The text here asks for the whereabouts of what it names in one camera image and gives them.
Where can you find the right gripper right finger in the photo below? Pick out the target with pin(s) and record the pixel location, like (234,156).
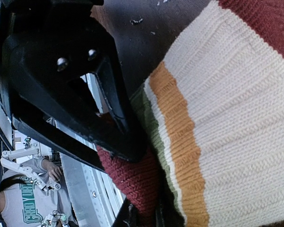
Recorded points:
(167,217)

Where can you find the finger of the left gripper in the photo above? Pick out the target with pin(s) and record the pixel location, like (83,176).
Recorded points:
(126,139)
(47,134)

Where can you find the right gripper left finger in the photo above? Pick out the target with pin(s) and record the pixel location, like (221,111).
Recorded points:
(127,216)

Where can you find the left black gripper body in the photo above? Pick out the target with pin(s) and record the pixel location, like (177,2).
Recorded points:
(26,14)

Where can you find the beige striped maroon sock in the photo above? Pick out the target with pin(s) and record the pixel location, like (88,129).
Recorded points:
(213,110)

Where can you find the person in grey shirt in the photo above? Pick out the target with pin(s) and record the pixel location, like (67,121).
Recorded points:
(24,204)

